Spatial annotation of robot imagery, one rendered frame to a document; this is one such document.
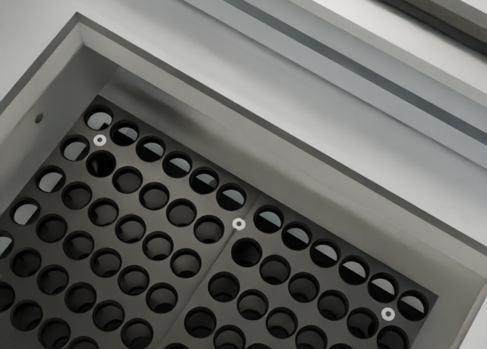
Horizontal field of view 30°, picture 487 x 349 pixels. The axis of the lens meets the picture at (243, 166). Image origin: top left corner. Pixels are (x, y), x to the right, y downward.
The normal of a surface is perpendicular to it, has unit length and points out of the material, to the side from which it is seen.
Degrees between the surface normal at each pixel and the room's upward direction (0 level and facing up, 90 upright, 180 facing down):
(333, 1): 0
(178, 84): 90
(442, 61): 0
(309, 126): 0
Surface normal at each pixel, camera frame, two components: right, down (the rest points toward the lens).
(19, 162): 0.85, 0.50
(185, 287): 0.04, -0.40
